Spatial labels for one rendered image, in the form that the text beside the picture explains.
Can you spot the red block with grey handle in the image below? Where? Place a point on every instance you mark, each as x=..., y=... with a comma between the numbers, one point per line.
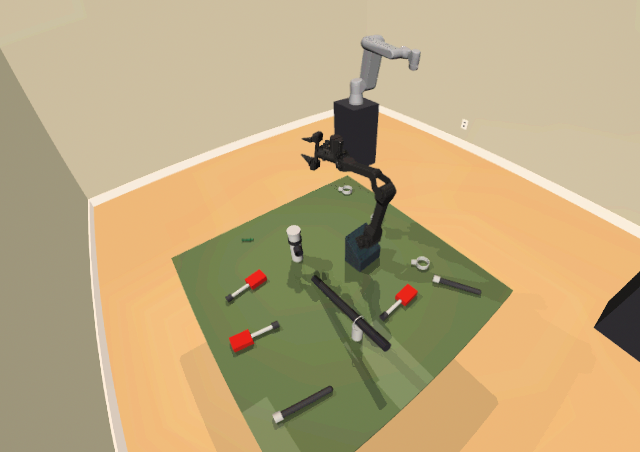
x=253, y=281
x=404, y=296
x=244, y=339

